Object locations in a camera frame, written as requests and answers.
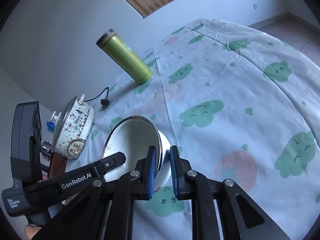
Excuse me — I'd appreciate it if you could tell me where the white enamel bowl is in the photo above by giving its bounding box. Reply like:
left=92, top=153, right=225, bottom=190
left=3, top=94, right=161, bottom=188
left=102, top=115, right=171, bottom=191

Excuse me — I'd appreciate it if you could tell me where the person's left hand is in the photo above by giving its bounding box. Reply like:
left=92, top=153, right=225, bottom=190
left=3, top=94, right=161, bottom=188
left=23, top=225, right=42, bottom=240

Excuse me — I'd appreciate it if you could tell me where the brown wooden sideboard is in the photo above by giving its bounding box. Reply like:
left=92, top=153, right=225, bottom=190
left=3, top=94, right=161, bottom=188
left=40, top=152, right=68, bottom=180

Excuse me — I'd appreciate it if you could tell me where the steel pot on sideboard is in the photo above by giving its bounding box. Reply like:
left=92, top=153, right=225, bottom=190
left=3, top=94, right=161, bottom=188
left=41, top=141, right=53, bottom=155

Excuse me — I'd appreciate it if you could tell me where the white floral electric pot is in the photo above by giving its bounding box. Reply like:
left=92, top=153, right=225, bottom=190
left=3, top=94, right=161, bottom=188
left=51, top=94, right=94, bottom=159

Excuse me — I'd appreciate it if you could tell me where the blue kettle on sideboard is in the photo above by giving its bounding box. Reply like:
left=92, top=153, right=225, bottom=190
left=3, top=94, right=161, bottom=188
left=46, top=121, right=55, bottom=132

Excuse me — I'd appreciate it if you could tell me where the white cloud-print tablecloth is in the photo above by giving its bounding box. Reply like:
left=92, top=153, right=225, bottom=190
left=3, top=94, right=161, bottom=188
left=67, top=19, right=319, bottom=239

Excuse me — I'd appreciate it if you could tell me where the green thermos bottle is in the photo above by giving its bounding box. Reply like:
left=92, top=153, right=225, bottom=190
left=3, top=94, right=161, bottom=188
left=96, top=29, right=153, bottom=85

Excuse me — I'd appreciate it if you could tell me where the black power cord plug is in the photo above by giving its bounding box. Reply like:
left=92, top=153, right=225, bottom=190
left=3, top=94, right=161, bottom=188
left=85, top=87, right=110, bottom=109

